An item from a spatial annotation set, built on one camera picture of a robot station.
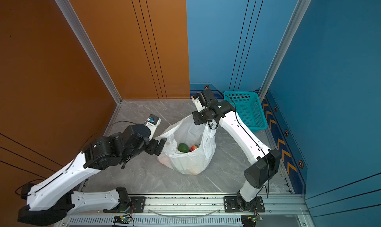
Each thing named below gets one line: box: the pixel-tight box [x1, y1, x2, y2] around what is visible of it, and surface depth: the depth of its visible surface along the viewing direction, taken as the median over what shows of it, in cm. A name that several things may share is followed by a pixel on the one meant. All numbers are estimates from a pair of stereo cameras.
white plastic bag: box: [155, 113, 217, 175], surface depth 77 cm
